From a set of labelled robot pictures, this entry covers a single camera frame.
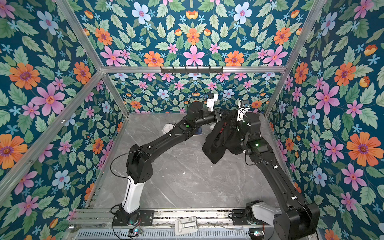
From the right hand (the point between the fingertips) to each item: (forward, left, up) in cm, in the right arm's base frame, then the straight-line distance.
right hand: (236, 111), depth 72 cm
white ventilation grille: (-47, +36, -36) cm, 69 cm away
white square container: (+16, +44, -32) cm, 56 cm away
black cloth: (-6, +7, -15) cm, 18 cm away
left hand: (-2, +2, +4) cm, 5 cm away
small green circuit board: (-46, +50, -35) cm, 76 cm away
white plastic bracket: (-44, +24, -32) cm, 60 cm away
